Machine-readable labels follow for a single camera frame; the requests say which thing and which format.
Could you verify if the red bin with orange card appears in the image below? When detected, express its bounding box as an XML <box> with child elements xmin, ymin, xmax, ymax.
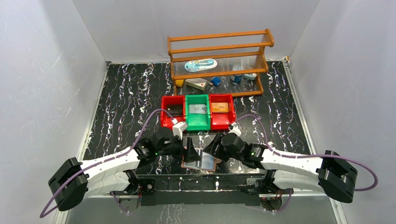
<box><xmin>209</xmin><ymin>94</ymin><xmax>236</xmax><ymax>130</ymax></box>

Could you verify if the pink leather card holder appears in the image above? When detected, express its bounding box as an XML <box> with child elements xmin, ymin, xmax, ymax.
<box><xmin>181</xmin><ymin>148</ymin><xmax>216</xmax><ymax>172</ymax></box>

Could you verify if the blue small object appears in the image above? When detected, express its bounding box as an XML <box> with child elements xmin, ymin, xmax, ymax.
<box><xmin>210</xmin><ymin>77</ymin><xmax>221</xmax><ymax>86</ymax></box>

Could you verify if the blue cup on shelf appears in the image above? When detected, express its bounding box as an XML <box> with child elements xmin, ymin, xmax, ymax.
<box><xmin>230</xmin><ymin>74</ymin><xmax>244</xmax><ymax>84</ymax></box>

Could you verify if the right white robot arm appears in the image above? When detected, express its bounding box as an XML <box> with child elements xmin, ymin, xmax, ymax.
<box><xmin>204</xmin><ymin>133</ymin><xmax>357</xmax><ymax>203</ymax></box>

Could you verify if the yellow small object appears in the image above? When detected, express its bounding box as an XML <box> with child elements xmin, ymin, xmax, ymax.
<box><xmin>175</xmin><ymin>79</ymin><xmax>184</xmax><ymax>87</ymax></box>

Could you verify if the grey credit card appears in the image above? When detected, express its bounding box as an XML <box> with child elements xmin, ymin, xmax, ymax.
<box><xmin>189</xmin><ymin>104</ymin><xmax>207</xmax><ymax>114</ymax></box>

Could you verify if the black base frame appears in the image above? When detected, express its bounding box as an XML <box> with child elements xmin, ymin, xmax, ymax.
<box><xmin>110</xmin><ymin>173</ymin><xmax>293</xmax><ymax>212</ymax></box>

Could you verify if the green plastic bin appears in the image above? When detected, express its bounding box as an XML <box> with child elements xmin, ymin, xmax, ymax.
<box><xmin>185</xmin><ymin>94</ymin><xmax>211</xmax><ymax>131</ymax></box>

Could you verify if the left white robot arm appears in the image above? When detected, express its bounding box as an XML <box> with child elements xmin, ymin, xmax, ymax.
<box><xmin>48</xmin><ymin>122</ymin><xmax>201</xmax><ymax>211</ymax></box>

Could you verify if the orange credit card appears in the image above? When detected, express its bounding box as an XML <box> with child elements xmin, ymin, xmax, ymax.
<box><xmin>211</xmin><ymin>102</ymin><xmax>229</xmax><ymax>113</ymax></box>

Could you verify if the red bin with dark card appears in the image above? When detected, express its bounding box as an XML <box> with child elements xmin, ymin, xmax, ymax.
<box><xmin>161</xmin><ymin>96</ymin><xmax>185</xmax><ymax>129</ymax></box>

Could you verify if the blue white oval package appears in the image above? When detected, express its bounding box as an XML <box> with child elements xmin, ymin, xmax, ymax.
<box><xmin>184</xmin><ymin>58</ymin><xmax>218</xmax><ymax>72</ymax></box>

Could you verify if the dark credit card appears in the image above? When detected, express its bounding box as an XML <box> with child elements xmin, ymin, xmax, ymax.
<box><xmin>166</xmin><ymin>104</ymin><xmax>184</xmax><ymax>117</ymax></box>

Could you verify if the teal white tube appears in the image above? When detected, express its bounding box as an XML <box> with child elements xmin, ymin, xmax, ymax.
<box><xmin>243</xmin><ymin>73</ymin><xmax>257</xmax><ymax>80</ymax></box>

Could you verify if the wooden shelf rack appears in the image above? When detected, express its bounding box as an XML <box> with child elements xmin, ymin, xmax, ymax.
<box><xmin>167</xmin><ymin>28</ymin><xmax>275</xmax><ymax>97</ymax></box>

